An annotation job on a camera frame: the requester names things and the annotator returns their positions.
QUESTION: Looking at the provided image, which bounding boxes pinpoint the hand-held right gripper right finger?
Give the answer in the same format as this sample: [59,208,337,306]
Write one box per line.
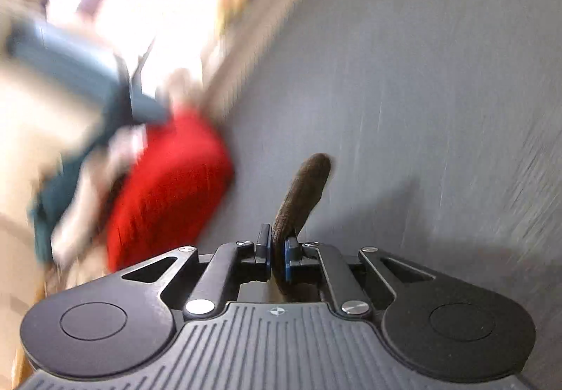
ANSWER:
[283,236,436,317]

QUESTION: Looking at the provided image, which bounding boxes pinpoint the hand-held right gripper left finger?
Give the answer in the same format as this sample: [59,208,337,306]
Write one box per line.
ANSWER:
[119,223,272,320]

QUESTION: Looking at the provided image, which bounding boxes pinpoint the brown corduroy pants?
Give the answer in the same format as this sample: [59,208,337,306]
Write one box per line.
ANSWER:
[269,153,333,304]

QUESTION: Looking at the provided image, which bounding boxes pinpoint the red blanket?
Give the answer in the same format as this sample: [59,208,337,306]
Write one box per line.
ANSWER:
[104,108,236,273]

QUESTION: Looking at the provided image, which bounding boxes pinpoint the cream fleece blanket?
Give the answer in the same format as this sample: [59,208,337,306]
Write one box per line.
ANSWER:
[49,125,148,266]

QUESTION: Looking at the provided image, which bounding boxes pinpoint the grey quilted mattress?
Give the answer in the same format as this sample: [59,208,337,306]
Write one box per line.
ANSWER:
[205,0,562,390]

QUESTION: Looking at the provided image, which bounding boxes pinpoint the teal cloth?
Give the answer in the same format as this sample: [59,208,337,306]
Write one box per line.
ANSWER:
[6,17,173,264]

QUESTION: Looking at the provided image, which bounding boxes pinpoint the wooden bed frame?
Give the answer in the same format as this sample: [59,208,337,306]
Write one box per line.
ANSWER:
[203,0,365,119]

